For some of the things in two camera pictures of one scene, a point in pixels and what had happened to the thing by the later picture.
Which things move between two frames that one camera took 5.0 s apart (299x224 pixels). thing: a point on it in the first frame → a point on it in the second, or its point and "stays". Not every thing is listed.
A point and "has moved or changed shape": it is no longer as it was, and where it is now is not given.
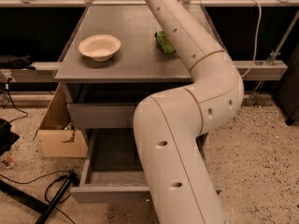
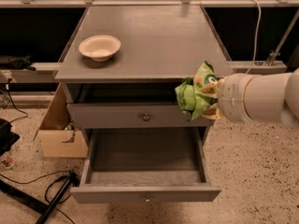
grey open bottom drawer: x=114 y=172 stays
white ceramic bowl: x=99 y=47 stays
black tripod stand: x=32 y=203 stays
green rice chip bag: x=163 y=42 has moved or changed shape
